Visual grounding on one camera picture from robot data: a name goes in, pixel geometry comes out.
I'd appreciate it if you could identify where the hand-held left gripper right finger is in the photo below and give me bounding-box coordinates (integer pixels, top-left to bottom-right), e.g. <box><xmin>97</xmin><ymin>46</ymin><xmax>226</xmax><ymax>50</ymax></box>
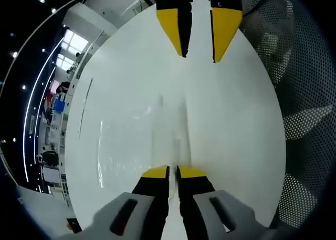
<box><xmin>176</xmin><ymin>165</ymin><xmax>265</xmax><ymax>240</ymax></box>

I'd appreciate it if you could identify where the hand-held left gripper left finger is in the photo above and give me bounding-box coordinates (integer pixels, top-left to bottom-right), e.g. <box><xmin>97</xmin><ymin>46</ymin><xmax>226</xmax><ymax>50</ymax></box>
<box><xmin>91</xmin><ymin>165</ymin><xmax>170</xmax><ymax>240</ymax></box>

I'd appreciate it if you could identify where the transparent food packaging bag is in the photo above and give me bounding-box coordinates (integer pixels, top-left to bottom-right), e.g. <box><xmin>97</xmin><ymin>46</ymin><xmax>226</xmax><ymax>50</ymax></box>
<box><xmin>96</xmin><ymin>91</ymin><xmax>194</xmax><ymax>200</ymax></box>

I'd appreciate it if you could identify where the black chair with orange tag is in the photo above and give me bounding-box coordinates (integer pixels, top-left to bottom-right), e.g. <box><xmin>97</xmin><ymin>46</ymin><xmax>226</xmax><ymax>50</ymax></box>
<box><xmin>65</xmin><ymin>217</ymin><xmax>82</xmax><ymax>234</ymax></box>

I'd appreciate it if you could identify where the narrow white pillar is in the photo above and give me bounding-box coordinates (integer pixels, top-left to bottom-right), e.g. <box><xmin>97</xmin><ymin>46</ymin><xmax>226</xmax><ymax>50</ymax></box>
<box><xmin>62</xmin><ymin>2</ymin><xmax>118</xmax><ymax>40</ymax></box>

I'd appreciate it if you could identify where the wide white pillar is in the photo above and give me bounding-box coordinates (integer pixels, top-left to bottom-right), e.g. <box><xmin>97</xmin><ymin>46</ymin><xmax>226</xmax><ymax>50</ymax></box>
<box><xmin>15</xmin><ymin>184</ymin><xmax>70</xmax><ymax>234</ymax></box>

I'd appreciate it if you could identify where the grey mesh office chair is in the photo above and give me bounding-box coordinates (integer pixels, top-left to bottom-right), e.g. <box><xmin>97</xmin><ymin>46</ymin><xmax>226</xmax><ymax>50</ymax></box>
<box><xmin>240</xmin><ymin>0</ymin><xmax>335</xmax><ymax>232</ymax></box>

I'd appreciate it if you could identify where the blue box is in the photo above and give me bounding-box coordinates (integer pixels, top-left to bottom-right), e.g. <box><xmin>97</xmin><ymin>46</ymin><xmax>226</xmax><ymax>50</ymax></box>
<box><xmin>53</xmin><ymin>100</ymin><xmax>67</xmax><ymax>112</ymax></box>

